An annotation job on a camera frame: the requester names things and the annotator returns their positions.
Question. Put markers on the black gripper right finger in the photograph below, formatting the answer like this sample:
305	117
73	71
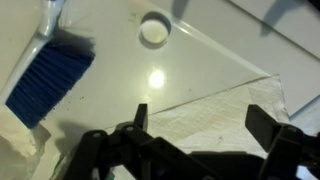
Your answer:
263	126

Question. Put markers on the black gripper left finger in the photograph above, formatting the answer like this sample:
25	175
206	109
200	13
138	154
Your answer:
141	116

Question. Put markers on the white bottle cap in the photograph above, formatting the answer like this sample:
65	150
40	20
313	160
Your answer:
154	30

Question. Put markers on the white front-load washing machine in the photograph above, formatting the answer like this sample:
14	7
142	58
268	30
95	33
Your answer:
140	83

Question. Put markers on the white paper towel sheet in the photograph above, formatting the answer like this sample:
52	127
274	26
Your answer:
213	120

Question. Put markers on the blue bristle brush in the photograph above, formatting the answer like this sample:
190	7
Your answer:
50	80

